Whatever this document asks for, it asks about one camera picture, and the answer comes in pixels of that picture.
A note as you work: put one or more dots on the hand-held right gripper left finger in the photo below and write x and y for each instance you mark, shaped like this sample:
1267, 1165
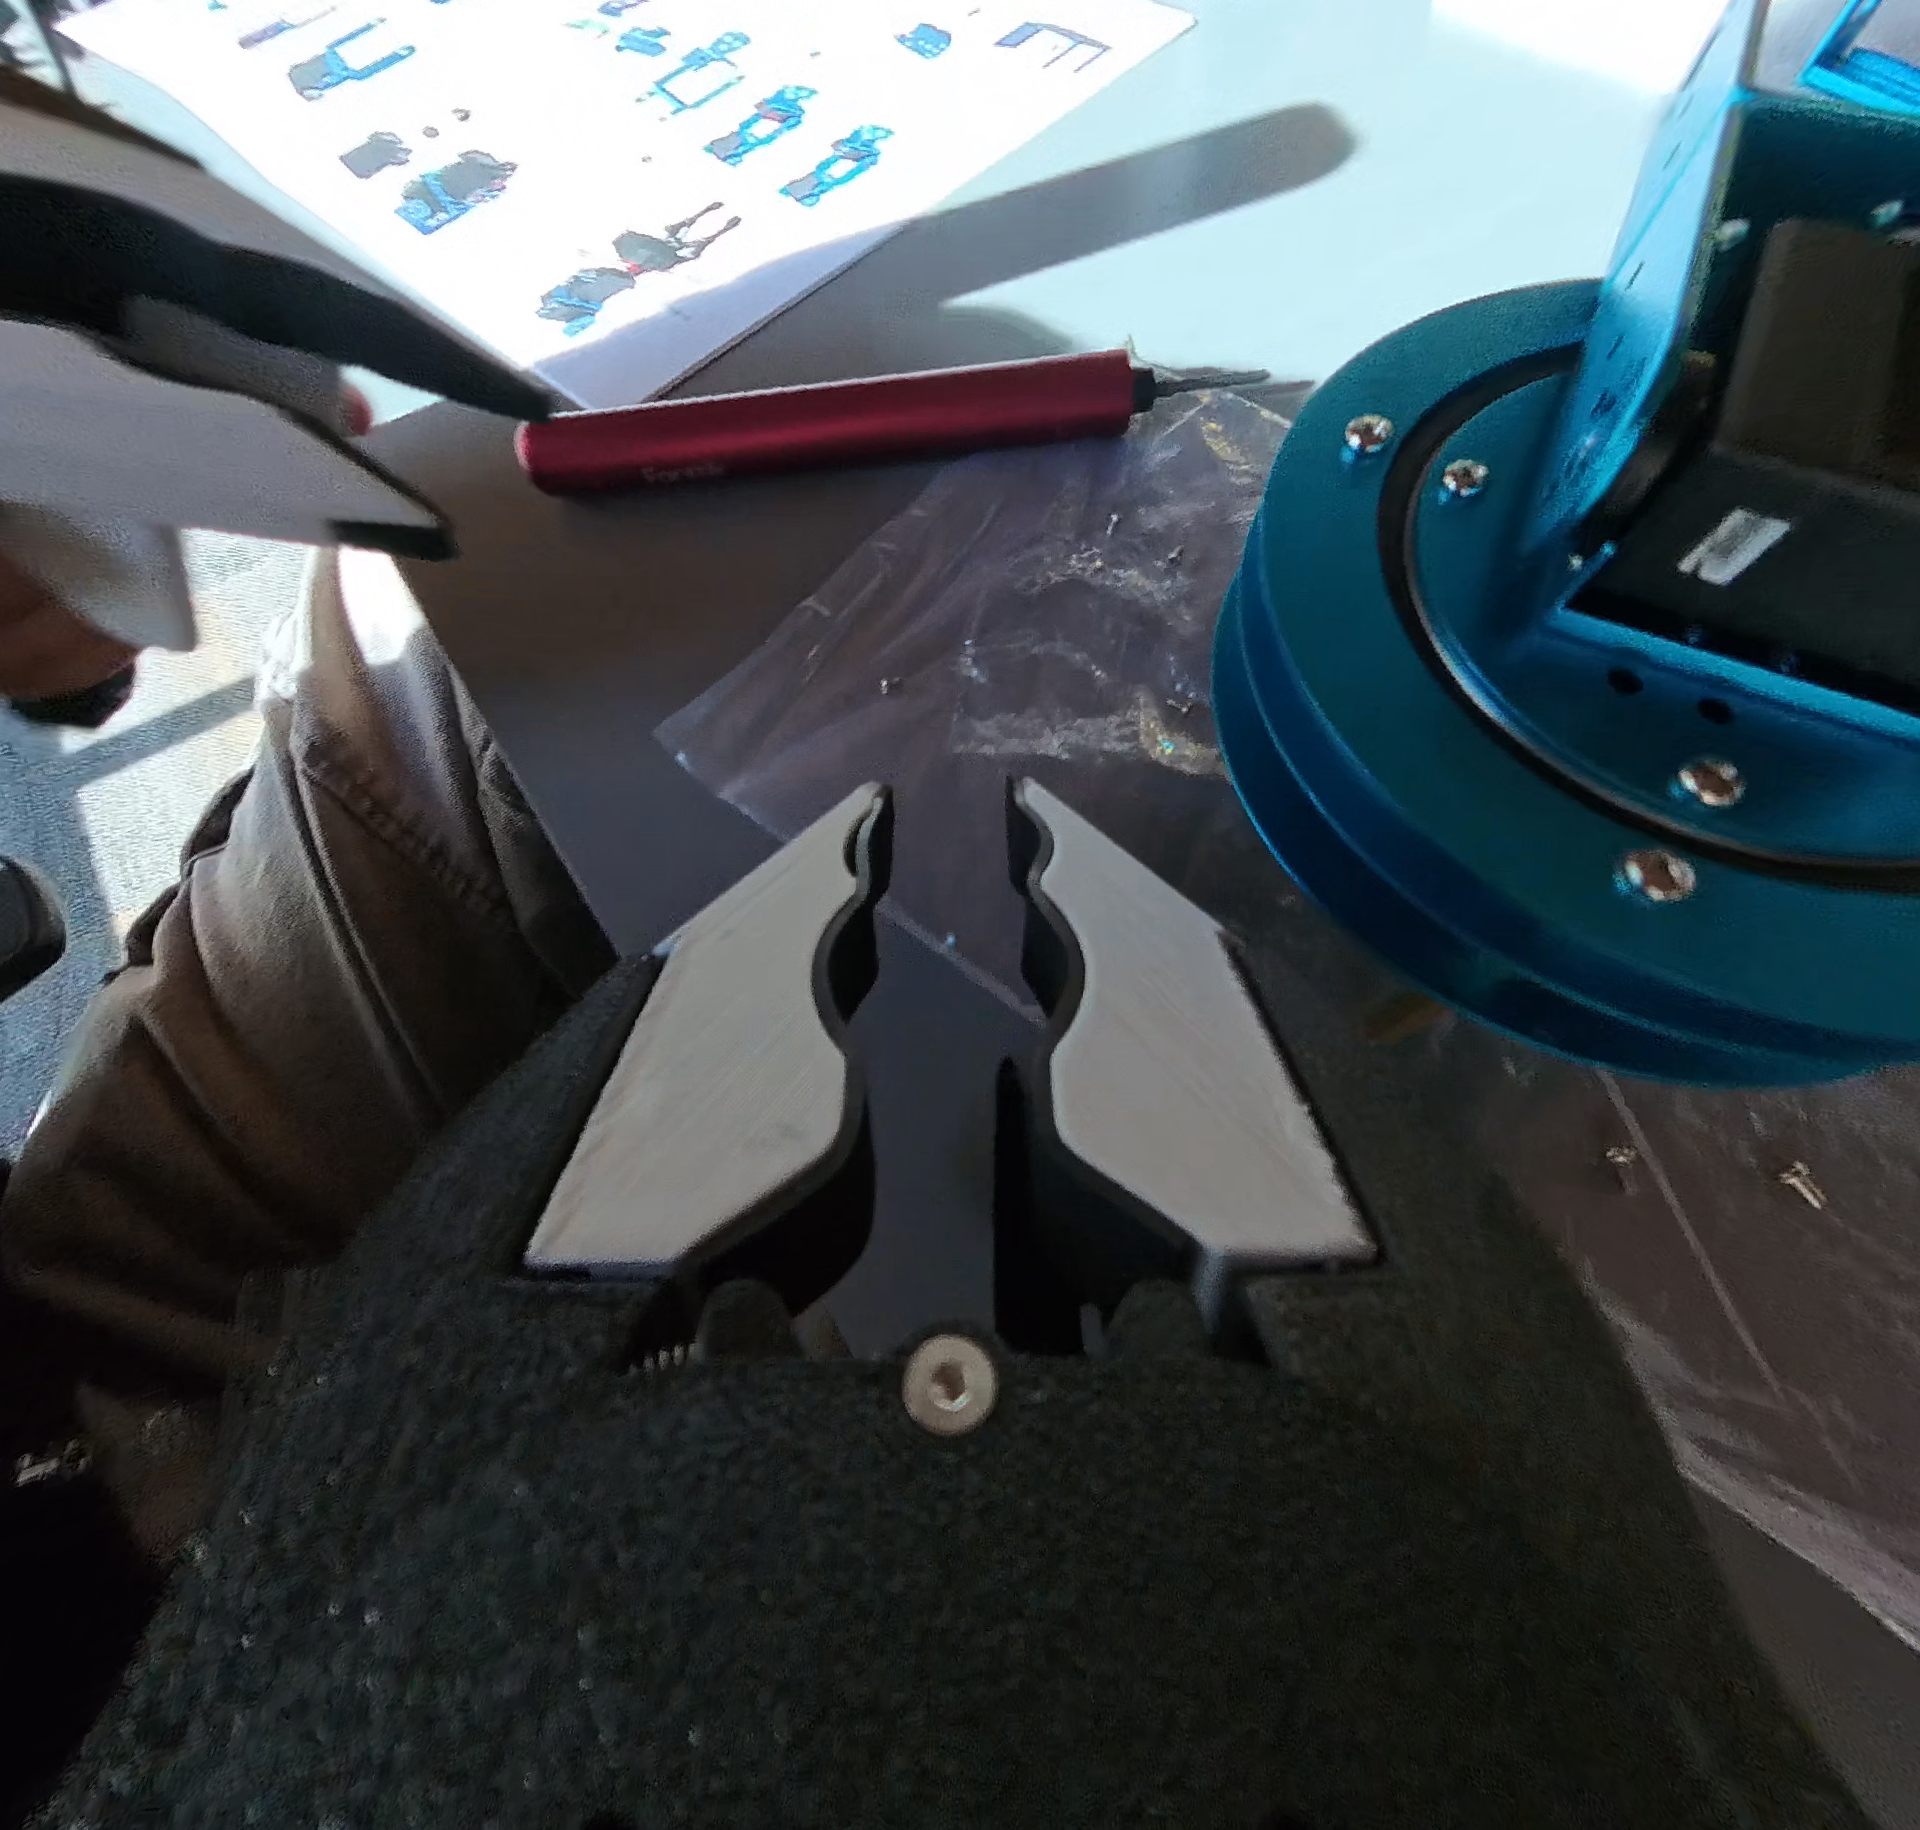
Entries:
707, 1080

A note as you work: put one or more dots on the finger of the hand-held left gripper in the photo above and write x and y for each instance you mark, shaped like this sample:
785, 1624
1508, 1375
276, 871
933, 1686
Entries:
150, 436
92, 135

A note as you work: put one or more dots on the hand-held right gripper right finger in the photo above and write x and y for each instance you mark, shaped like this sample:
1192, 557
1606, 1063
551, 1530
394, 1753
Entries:
1200, 1096

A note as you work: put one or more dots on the blue toy robot arm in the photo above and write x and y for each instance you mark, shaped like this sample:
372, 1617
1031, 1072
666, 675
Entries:
1352, 751

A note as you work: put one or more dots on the red screwdriver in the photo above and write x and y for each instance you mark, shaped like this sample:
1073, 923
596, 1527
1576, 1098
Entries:
841, 420

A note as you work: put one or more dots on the grey desk with wooden edge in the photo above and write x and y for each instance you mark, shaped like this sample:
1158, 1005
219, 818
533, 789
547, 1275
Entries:
601, 628

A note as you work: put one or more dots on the person's left hand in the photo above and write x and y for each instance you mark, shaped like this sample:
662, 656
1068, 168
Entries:
39, 645

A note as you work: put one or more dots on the person's black shoe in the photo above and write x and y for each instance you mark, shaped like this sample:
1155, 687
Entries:
23, 929

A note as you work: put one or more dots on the small silver screw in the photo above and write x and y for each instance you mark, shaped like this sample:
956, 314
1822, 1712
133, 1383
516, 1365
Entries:
1802, 1189
1621, 1165

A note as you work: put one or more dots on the clear plastic bag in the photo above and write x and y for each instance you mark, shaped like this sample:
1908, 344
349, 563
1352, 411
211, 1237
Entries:
974, 616

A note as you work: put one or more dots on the white instruction sheet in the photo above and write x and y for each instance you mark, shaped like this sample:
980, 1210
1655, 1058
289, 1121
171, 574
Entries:
974, 135

